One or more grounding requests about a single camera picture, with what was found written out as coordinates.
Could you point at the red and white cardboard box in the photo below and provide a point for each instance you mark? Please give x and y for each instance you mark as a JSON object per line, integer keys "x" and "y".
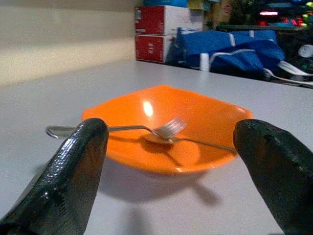
{"x": 149, "y": 47}
{"x": 149, "y": 20}

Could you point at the yellow packet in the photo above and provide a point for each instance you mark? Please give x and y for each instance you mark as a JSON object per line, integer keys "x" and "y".
{"x": 195, "y": 4}

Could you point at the blue box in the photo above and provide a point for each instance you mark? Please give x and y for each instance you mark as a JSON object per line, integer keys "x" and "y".
{"x": 166, "y": 2}

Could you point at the silver metal fork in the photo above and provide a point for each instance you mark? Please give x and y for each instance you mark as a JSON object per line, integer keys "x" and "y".
{"x": 171, "y": 128}

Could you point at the white round ornament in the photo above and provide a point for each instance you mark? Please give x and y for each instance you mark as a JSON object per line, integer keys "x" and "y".
{"x": 306, "y": 51}

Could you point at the orange square plastic bowl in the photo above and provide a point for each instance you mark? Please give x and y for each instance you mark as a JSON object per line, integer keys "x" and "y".
{"x": 207, "y": 117}

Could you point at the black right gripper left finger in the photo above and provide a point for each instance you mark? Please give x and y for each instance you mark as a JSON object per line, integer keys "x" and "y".
{"x": 68, "y": 176}

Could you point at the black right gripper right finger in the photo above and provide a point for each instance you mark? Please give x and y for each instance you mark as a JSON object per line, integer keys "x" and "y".
{"x": 281, "y": 176}

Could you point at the blue fabric bag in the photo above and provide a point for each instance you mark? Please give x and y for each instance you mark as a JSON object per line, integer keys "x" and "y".
{"x": 220, "y": 44}

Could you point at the silver metal spoon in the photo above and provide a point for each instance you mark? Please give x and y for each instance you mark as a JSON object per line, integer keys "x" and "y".
{"x": 156, "y": 140}

